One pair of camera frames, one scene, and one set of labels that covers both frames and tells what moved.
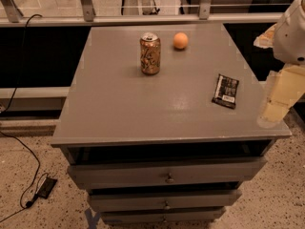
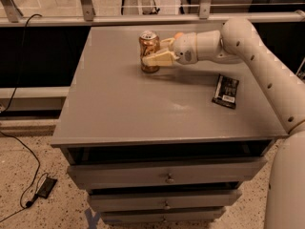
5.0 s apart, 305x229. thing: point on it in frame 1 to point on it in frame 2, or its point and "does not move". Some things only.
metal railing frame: [11, 14] does not move
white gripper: [291, 40] to [185, 48]
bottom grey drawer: [213, 213] does not move
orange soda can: [151, 53] does not move
